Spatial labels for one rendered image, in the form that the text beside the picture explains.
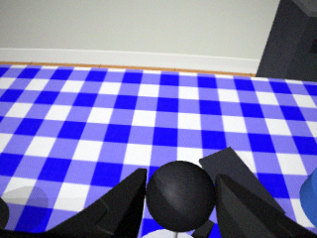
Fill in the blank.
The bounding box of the black flat rectangular slab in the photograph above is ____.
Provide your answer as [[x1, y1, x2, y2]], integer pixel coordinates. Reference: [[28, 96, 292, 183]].
[[198, 147, 285, 214]]

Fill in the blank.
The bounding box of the blue short cylinder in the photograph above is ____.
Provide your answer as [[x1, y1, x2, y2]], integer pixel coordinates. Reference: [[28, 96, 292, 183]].
[[299, 168, 317, 228]]

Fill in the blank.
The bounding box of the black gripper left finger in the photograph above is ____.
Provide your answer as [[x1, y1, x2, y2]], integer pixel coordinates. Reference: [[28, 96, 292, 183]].
[[0, 168, 148, 238]]

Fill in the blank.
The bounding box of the glass french press with black handle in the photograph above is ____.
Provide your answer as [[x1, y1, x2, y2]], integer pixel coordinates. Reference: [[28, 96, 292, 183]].
[[142, 161, 216, 238]]

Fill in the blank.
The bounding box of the white cylinder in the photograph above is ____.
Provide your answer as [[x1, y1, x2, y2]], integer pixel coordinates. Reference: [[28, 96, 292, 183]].
[[0, 197, 10, 229]]

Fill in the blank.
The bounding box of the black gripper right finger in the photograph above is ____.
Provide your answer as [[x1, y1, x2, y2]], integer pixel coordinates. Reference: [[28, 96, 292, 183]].
[[214, 174, 317, 238]]

